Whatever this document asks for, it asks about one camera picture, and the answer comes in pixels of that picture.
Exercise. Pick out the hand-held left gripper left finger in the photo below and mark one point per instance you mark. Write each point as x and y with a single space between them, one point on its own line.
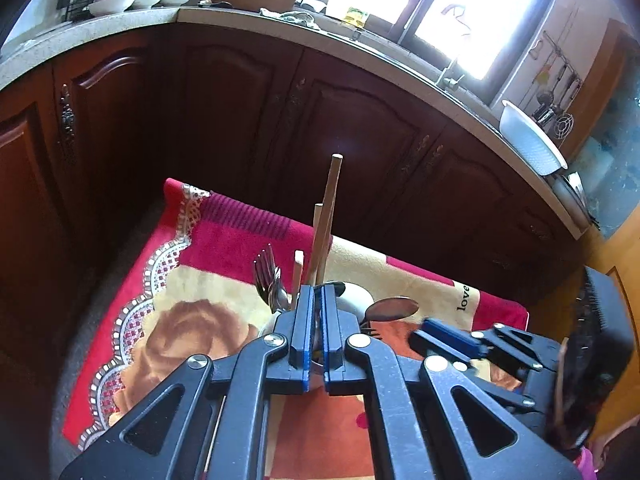
306 330

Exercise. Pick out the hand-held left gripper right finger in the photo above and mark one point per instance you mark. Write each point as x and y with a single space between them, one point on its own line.
328 330

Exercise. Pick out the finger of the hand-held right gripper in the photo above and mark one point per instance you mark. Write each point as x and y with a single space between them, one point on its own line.
505 385
450 337

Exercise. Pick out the small metal spoon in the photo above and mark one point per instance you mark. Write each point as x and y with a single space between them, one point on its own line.
284 299

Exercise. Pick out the white utensil jar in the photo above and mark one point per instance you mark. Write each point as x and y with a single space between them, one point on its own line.
352 300

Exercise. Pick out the light wooden chopstick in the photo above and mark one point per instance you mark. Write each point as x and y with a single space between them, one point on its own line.
318 240

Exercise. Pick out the brown wooden chopstick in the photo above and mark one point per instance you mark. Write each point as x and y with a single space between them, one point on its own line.
331 210

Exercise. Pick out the red floral printed blanket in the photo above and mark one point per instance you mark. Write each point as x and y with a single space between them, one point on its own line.
200 320

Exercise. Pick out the steel basin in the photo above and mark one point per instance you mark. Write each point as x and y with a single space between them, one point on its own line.
572 195

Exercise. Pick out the white plastic colander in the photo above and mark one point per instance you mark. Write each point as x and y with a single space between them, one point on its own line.
530 140

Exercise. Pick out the dark wooden base cabinets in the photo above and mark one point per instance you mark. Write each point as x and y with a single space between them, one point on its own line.
200 120

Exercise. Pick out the chrome faucet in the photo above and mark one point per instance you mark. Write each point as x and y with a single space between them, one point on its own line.
450 77

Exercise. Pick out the yellow green package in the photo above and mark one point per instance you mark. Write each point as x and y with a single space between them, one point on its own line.
356 17

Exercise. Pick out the grey green dishcloth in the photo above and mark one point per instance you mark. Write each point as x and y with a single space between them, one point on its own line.
295 16

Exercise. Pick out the kitchen window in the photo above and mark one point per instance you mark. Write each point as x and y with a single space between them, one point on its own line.
425 0

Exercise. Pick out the speckled stone countertop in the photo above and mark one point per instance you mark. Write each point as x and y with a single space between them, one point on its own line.
100 25

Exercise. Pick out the wall utensil rail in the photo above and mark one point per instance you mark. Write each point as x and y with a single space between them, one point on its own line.
560 75

